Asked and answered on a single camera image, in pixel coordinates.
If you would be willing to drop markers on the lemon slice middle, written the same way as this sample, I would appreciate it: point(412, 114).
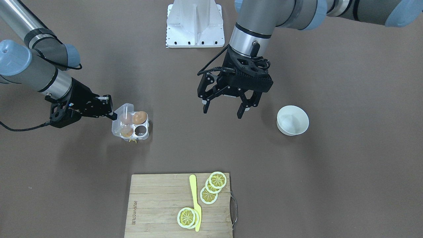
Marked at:
point(210, 188)

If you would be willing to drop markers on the brown egg from bowl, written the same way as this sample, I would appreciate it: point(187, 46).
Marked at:
point(139, 117)

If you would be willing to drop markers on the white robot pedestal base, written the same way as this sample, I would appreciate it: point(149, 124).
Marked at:
point(194, 23)

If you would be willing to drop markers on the lemon slice end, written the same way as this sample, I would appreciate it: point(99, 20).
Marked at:
point(217, 180)

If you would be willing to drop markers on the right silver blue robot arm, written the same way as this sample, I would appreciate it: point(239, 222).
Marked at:
point(42, 63)

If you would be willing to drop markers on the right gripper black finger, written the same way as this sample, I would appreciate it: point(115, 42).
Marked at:
point(113, 116)

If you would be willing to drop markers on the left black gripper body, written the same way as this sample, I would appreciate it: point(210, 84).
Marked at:
point(220, 80)

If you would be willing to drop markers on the clear plastic egg box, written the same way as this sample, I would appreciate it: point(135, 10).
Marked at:
point(130, 125)

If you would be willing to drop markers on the lemon slice on knife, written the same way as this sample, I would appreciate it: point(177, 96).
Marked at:
point(188, 218)

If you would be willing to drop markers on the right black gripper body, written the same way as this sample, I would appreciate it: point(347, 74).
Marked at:
point(81, 95)

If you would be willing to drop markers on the wooden cutting board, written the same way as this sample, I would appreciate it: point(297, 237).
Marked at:
point(155, 201)

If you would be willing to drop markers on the brown egg in box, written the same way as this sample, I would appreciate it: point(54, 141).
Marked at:
point(126, 131)
point(126, 118)

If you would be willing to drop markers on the yellow plastic knife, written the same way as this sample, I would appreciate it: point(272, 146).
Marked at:
point(194, 191)

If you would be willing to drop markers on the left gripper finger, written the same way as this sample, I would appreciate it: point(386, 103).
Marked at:
point(206, 104)
point(247, 103)

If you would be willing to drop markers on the white bowl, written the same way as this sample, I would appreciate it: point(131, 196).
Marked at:
point(292, 120)

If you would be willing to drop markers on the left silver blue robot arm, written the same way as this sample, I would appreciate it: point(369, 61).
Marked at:
point(257, 19)

